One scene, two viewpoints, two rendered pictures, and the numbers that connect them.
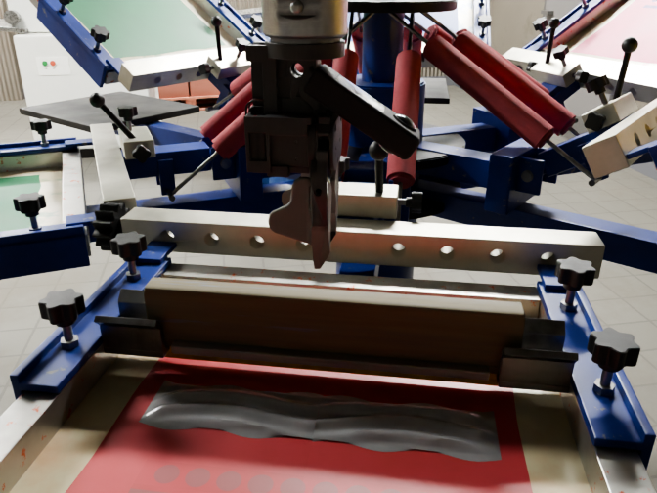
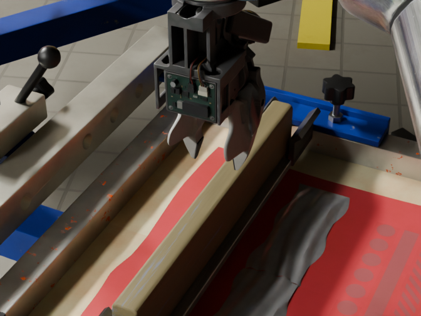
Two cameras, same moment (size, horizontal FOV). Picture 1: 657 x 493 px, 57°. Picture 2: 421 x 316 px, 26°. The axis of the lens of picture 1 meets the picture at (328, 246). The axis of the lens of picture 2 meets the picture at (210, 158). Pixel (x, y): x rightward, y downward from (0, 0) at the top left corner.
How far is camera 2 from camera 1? 90 cm
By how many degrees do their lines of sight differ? 62
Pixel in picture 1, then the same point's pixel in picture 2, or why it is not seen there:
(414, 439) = (321, 230)
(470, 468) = (353, 214)
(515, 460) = (351, 192)
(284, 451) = (306, 305)
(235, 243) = not seen: outside the picture
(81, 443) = not seen: outside the picture
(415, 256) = (97, 136)
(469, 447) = (337, 206)
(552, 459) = (356, 175)
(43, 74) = not seen: outside the picture
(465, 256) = (124, 107)
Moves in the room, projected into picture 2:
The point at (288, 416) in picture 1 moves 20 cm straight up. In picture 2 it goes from (271, 291) to (279, 148)
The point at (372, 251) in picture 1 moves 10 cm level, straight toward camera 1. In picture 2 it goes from (72, 158) to (143, 177)
